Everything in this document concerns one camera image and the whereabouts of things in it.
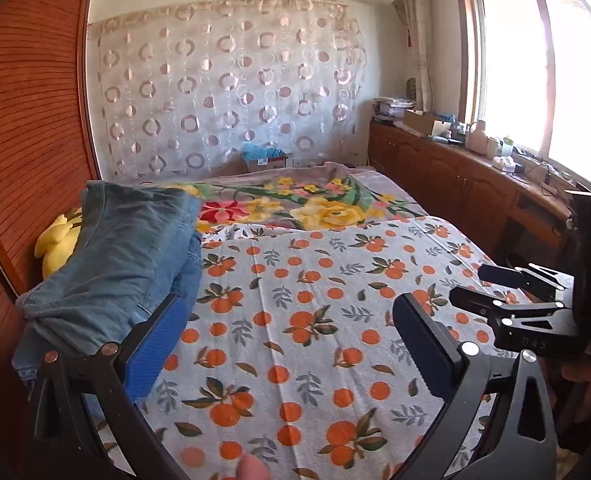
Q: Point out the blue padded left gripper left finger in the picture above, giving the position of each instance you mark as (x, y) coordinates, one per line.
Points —
(85, 420)

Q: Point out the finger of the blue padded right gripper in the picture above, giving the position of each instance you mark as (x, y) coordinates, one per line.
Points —
(541, 282)

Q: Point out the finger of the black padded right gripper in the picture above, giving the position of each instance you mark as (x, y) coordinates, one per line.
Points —
(492, 308)

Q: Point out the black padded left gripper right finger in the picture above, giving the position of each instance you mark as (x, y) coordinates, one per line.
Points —
(519, 438)

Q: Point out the grey-blue shorts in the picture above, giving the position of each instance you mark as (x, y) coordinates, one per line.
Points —
(112, 212)

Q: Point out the person's left hand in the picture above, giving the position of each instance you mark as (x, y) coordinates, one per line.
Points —
(250, 467)

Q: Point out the wooden cabinet counter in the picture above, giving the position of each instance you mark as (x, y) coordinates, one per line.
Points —
(513, 220)

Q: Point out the folded blue denim jeans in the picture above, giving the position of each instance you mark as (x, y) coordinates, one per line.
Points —
(101, 294)

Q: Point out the yellow Pikachu plush toy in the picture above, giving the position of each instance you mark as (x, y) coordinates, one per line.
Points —
(56, 244)

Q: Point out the white plastic jug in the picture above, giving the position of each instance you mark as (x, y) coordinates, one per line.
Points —
(476, 138)

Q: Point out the orange fruit print sheet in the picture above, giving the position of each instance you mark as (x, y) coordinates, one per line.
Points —
(291, 353)

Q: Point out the cardboard box on counter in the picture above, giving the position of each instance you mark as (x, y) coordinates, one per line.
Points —
(425, 123)

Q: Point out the floral pink blanket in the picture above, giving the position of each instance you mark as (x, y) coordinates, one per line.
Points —
(323, 197)

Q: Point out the stack of books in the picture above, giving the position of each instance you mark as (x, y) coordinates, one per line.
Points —
(391, 109)

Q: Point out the cardboard box with blue cloth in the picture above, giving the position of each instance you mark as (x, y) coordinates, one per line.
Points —
(260, 158)

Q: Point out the circle pattern sheer curtain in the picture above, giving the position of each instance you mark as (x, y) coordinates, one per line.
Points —
(182, 91)

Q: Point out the beige tied window curtain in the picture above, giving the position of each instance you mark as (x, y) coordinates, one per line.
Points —
(418, 20)

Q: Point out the window with wooden frame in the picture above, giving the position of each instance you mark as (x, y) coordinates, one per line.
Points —
(526, 73)

